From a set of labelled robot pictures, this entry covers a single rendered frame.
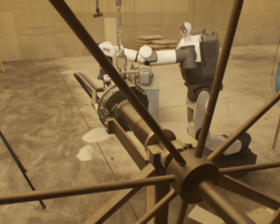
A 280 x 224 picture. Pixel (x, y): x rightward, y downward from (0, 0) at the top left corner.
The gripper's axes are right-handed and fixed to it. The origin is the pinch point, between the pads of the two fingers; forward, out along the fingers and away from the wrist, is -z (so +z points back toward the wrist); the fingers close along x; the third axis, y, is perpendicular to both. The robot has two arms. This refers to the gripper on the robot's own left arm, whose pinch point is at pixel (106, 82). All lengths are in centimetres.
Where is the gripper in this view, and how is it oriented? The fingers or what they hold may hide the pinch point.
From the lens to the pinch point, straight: 162.0
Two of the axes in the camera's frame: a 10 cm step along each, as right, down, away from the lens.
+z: 0.0, -9.2, -3.8
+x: -9.2, 1.5, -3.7
